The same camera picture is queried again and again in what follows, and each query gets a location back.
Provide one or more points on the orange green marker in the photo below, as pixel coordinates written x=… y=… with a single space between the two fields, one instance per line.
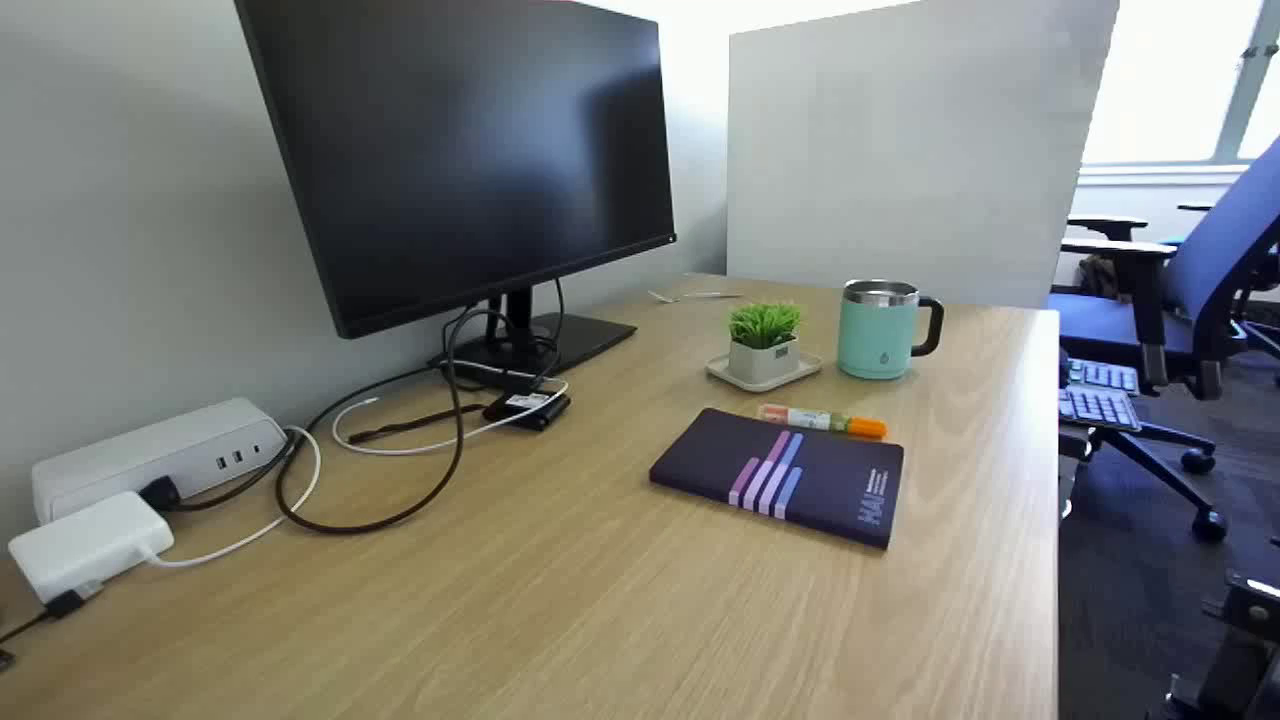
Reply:
x=825 y=422

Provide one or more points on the teal mug black handle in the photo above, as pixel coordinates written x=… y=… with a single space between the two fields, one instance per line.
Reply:
x=886 y=325

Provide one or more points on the white square plant tray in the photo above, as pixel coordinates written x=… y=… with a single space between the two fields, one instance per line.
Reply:
x=756 y=375

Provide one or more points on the black small adapter dongle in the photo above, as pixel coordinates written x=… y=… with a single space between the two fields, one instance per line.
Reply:
x=526 y=410

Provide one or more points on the small green potted plant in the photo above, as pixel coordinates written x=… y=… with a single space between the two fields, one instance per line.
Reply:
x=764 y=328

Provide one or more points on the dark purple notebook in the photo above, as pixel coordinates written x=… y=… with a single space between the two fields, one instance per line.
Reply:
x=789 y=473

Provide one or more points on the black computer monitor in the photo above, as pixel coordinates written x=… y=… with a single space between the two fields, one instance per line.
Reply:
x=466 y=152

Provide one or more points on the white desk divider panel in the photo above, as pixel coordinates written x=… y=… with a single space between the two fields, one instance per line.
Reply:
x=934 y=143

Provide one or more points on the white power strip box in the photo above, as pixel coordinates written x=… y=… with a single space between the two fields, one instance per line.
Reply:
x=192 y=455

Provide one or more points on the blue office chair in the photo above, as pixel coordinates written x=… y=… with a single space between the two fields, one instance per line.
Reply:
x=1173 y=319

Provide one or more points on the white power adapter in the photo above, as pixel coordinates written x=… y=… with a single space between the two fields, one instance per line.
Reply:
x=89 y=547

